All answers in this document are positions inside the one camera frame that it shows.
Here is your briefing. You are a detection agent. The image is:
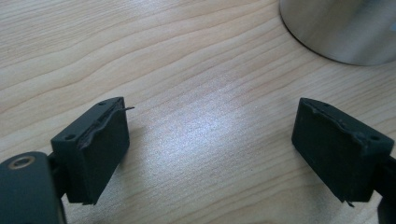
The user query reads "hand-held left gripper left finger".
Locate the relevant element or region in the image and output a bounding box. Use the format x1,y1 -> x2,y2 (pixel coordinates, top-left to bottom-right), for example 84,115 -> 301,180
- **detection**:
50,96 -> 135,206

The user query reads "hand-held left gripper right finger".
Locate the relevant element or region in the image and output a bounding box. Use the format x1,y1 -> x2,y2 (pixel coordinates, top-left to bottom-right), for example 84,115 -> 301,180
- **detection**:
290,97 -> 395,208

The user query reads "stainless steel cup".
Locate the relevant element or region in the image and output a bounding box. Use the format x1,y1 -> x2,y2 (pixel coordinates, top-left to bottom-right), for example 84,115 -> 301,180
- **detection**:
278,0 -> 396,67

